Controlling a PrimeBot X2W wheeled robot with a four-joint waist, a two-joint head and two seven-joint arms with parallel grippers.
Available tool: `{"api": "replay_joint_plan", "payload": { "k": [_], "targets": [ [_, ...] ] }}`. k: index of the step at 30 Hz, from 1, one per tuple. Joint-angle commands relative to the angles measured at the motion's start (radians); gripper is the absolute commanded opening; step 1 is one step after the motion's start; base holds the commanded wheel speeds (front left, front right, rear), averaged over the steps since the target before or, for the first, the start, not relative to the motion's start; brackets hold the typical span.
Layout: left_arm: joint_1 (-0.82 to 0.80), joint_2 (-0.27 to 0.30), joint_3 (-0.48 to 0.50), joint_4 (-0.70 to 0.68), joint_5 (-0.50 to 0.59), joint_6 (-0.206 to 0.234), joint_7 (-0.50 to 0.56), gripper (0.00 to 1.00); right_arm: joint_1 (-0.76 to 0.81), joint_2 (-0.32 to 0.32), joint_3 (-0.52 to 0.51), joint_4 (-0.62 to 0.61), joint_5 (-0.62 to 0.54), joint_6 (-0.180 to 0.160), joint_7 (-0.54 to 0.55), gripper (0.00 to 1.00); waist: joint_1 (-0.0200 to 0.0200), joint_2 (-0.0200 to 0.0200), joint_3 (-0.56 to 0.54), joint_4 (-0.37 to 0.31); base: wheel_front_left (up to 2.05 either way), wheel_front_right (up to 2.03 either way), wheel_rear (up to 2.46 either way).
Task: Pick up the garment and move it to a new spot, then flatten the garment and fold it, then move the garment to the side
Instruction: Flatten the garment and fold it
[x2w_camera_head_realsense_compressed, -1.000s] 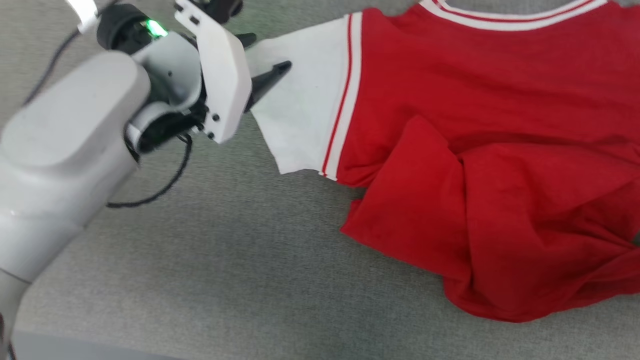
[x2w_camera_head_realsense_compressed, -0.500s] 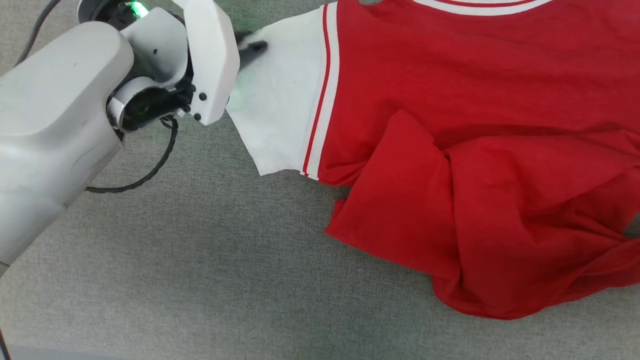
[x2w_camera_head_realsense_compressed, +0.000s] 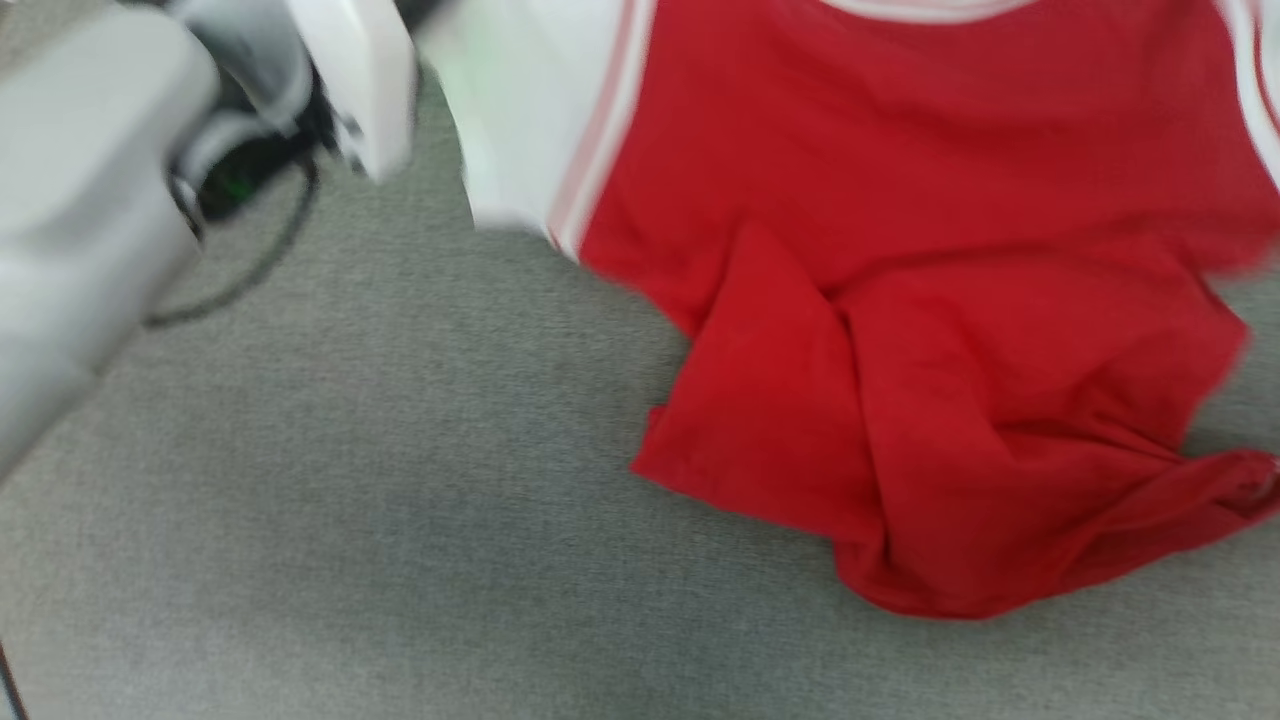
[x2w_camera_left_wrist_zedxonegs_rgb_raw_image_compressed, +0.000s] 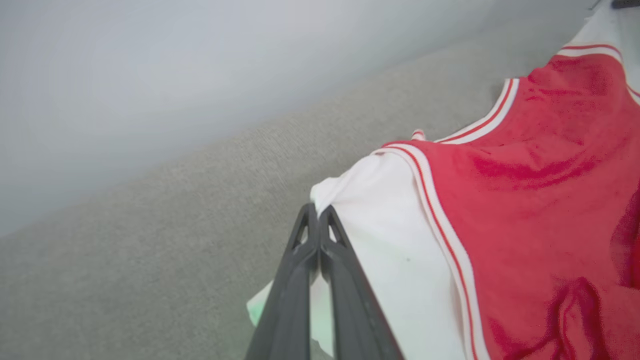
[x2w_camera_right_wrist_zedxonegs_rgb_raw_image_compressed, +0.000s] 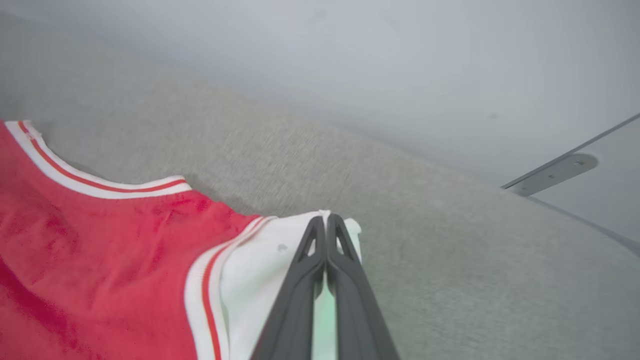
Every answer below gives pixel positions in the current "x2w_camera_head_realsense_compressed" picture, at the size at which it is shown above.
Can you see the grey fabric sofa cushion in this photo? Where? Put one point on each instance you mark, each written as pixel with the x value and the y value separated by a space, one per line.
pixel 400 520

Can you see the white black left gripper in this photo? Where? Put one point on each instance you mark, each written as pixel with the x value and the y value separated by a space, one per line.
pixel 360 80

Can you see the red and white t-shirt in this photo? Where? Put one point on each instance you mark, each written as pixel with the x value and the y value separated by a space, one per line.
pixel 900 300

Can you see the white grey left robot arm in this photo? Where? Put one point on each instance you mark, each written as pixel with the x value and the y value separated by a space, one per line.
pixel 80 200

